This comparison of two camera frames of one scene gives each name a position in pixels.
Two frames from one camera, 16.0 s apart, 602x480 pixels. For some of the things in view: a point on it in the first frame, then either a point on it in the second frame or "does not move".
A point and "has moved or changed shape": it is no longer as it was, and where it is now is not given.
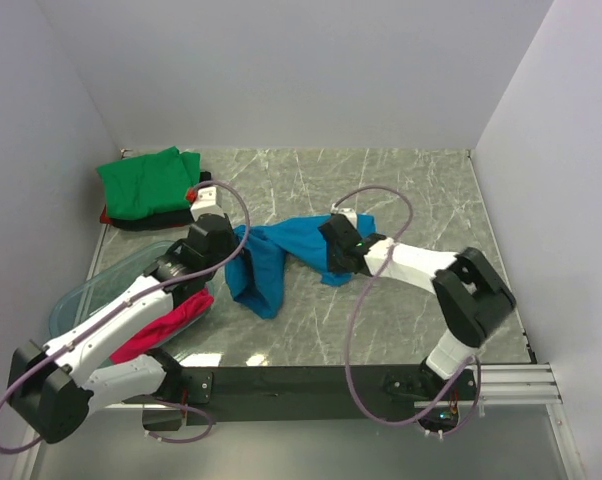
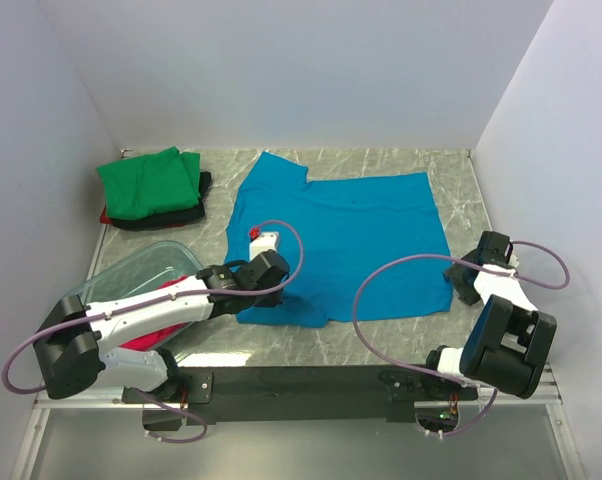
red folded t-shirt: x=104 y=219 does not move
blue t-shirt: x=256 y=278 has moved or changed shape
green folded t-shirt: x=150 y=185 does not move
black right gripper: x=334 y=266 → x=468 y=296
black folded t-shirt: x=176 y=219 does not move
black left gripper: x=233 y=247 → x=271 y=301
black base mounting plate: x=311 y=393 does not move
